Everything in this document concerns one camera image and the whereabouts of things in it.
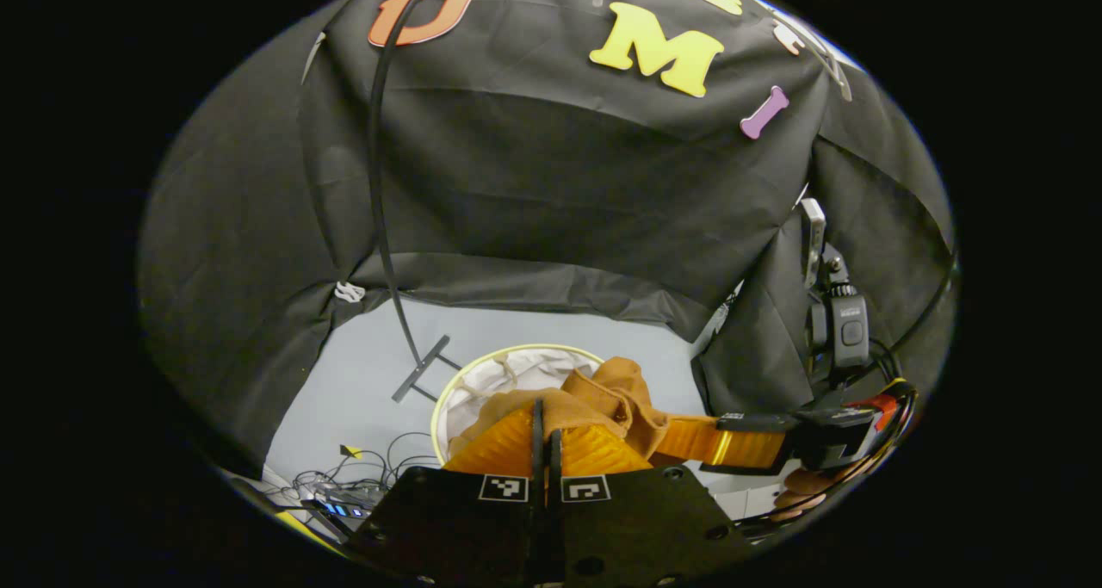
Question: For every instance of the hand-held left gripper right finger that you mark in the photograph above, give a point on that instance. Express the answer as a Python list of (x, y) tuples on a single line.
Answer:
[(654, 528)]

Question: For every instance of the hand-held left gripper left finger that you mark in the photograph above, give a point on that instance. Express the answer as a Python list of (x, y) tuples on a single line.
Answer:
[(448, 528)]

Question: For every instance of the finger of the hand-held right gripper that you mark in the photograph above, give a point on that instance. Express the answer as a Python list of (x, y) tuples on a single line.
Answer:
[(740, 450)]

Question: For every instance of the brown shirt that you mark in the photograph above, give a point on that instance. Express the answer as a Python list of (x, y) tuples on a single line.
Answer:
[(620, 390)]

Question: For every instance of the white laundry hamper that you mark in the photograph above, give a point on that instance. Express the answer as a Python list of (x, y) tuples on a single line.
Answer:
[(516, 373)]

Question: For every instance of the black metal clothes rack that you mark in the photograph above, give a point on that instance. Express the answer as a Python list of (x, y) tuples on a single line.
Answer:
[(374, 183)]

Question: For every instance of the power strip with lights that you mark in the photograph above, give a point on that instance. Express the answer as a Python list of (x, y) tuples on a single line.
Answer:
[(340, 509)]

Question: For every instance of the yellow tape piece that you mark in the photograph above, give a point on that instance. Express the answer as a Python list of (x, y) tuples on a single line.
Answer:
[(350, 451)]

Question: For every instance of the black backdrop cloth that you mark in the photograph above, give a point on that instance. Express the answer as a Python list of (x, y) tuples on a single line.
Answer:
[(560, 183)]

